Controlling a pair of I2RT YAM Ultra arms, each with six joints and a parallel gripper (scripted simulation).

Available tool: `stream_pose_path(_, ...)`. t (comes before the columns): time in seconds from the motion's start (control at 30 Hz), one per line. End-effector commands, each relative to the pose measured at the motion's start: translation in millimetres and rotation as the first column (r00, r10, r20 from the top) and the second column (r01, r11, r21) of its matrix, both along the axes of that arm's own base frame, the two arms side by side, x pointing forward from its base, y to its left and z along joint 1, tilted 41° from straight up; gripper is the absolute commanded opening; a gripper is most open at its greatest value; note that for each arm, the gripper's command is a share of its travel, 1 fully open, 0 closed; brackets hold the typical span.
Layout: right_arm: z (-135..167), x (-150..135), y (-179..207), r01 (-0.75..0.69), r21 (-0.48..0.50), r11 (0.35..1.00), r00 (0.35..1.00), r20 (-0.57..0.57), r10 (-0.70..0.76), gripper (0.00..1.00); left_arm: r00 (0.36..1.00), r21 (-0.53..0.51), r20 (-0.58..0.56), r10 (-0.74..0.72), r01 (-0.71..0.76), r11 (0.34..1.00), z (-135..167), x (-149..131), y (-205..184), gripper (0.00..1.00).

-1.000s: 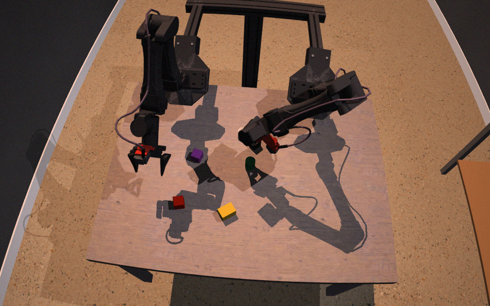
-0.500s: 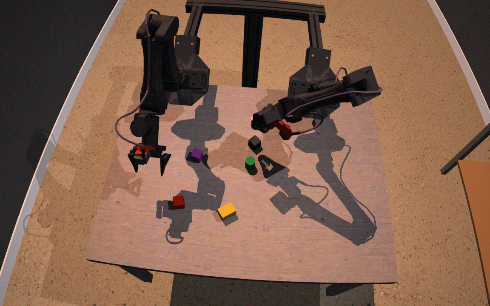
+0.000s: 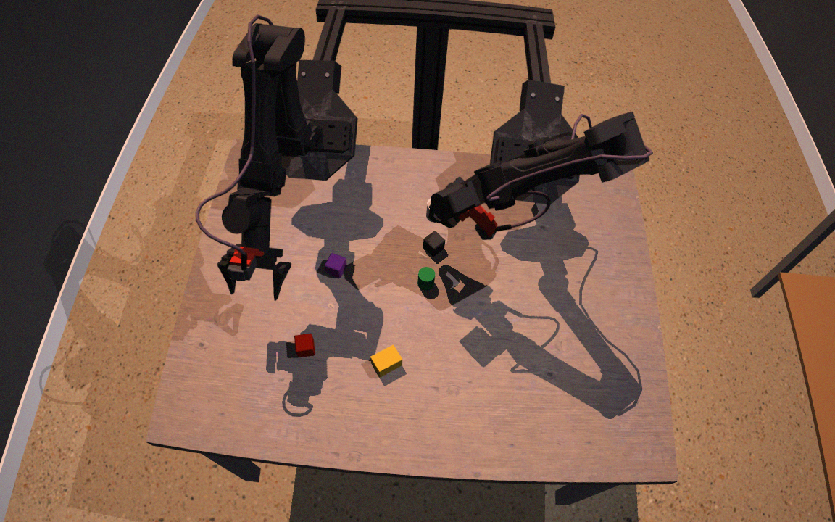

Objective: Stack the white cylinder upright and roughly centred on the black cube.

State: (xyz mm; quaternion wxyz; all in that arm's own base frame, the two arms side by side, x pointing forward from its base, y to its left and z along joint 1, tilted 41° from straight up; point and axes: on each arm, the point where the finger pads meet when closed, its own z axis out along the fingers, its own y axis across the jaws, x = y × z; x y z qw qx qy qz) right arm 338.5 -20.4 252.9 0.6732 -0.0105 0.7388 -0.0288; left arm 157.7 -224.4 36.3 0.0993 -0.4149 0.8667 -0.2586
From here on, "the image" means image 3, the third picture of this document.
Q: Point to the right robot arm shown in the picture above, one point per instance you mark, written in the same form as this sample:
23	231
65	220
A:
271	113

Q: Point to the red cube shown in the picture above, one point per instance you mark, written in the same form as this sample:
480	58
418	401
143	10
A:
304	345

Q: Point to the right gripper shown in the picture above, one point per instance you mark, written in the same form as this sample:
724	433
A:
259	241

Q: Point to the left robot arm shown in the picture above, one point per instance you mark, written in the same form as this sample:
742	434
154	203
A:
573	158

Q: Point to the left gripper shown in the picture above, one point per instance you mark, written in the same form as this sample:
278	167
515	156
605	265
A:
485	220

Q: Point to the green cylinder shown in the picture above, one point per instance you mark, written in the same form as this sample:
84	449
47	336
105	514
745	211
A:
426	277

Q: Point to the yellow block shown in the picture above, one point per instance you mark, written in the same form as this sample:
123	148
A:
386	361

